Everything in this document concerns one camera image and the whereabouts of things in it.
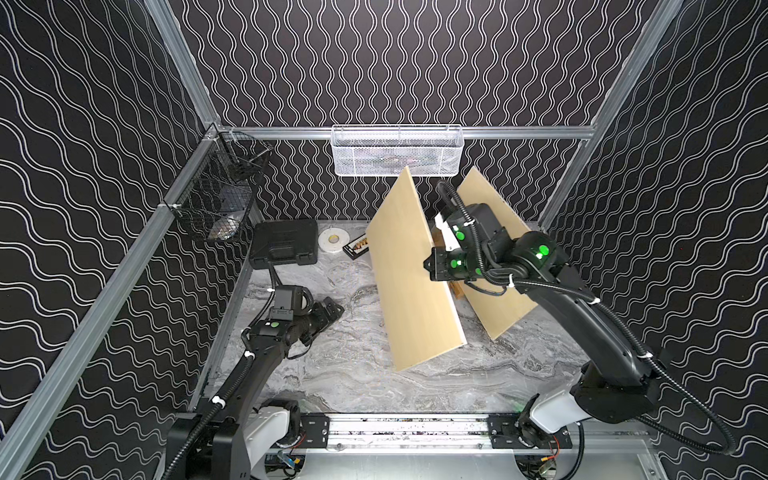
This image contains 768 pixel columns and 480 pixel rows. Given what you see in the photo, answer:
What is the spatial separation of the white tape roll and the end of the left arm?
348mm

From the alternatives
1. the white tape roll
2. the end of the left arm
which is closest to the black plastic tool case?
the white tape roll

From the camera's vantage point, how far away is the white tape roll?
3.71 feet

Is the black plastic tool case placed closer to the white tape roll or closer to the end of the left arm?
the white tape roll

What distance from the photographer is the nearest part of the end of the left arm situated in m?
0.61
